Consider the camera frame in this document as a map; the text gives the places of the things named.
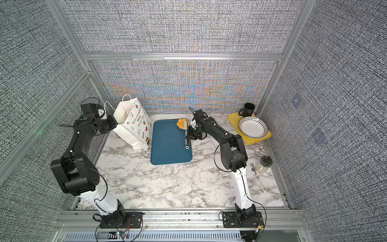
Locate yellow cutting board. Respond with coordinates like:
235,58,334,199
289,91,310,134
227,113,272,145

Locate black mug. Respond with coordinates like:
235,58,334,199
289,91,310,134
238,102,256,118

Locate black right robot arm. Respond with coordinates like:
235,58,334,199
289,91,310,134
186,108,257,225

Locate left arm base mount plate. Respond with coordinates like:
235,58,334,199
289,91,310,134
100,212,144,229

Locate knotted braided bread roll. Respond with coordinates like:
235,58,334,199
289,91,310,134
176,119,189,130

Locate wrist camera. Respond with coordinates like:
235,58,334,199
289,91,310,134
190,119,197,129
81,103,105,119

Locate white bowl with patterned rim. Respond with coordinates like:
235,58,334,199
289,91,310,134
239,117,269,139

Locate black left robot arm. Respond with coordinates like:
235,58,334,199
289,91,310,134
50,103,125,219

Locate clear jar with black lid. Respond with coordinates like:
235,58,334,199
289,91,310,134
256,156,273,174

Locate metal spoon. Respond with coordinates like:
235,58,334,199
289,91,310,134
250,163,267,193

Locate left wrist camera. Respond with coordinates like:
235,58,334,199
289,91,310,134
81,103,105,119

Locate teal rectangular tray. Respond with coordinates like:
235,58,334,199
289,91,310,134
151,119,192,165

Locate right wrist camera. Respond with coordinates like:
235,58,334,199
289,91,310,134
190,119,197,129

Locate white paper gift bag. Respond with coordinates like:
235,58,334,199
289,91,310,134
113,94,152,149

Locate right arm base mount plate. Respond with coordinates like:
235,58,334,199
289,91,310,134
220,211,264,228

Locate aluminium front rail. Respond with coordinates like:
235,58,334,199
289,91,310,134
49,207,313,242

